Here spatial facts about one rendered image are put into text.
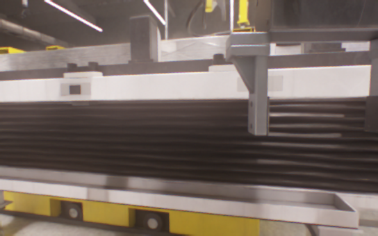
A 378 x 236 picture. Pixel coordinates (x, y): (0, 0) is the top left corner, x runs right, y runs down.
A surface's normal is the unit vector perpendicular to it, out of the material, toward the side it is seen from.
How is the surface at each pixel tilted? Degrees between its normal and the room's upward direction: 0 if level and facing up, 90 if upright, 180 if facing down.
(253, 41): 90
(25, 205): 90
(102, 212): 90
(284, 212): 90
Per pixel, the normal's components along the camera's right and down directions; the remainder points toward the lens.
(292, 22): -0.01, 0.08
